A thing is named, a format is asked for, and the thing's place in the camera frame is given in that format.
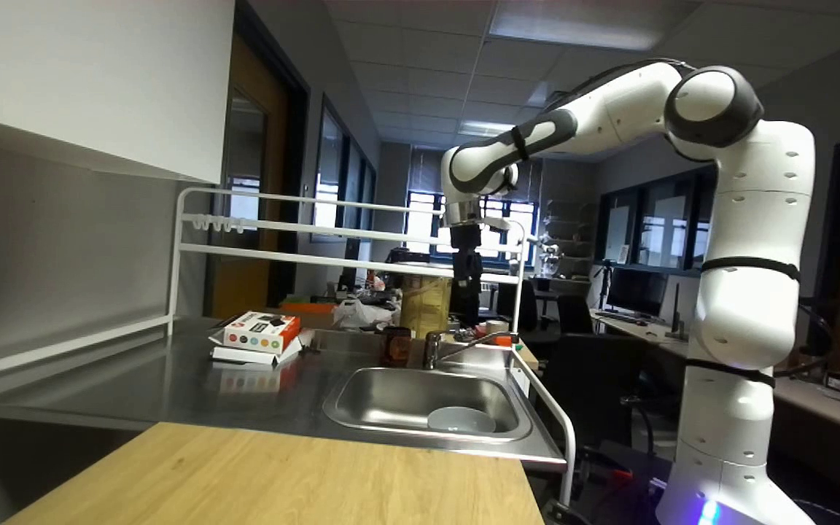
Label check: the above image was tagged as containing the flat white red box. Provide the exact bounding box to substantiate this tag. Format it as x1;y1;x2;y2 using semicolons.
208;326;317;370

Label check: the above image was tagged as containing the brown cup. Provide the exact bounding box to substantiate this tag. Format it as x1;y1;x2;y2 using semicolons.
381;326;418;370

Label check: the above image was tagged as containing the stainless steel counter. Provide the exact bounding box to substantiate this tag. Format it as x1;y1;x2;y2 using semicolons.
0;315;569;469

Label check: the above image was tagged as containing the white side desk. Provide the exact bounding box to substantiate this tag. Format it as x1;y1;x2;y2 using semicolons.
588;304;840;446

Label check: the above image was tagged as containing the orange box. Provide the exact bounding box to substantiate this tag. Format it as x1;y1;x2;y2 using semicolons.
281;299;339;325

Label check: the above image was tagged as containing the colourful white toy box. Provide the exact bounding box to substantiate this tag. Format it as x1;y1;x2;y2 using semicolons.
218;310;303;357

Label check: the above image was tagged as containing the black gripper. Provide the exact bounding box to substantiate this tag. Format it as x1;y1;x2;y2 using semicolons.
450;223;486;331

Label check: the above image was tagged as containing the brown wooden door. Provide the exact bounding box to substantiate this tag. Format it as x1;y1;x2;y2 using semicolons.
208;27;310;319

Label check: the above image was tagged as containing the small ceiling light panel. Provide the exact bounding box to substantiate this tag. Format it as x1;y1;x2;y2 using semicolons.
457;116;517;140

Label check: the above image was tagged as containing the white metal rack frame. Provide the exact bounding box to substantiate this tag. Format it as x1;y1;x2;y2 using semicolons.
0;183;577;525

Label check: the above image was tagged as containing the yellow canister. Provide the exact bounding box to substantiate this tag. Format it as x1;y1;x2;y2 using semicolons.
399;274;454;342

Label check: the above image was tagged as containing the stainless steel sink basin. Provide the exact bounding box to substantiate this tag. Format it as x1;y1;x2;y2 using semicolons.
322;361;537;449

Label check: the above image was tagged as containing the large ceiling light panel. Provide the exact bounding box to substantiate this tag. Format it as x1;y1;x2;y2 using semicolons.
486;0;661;52

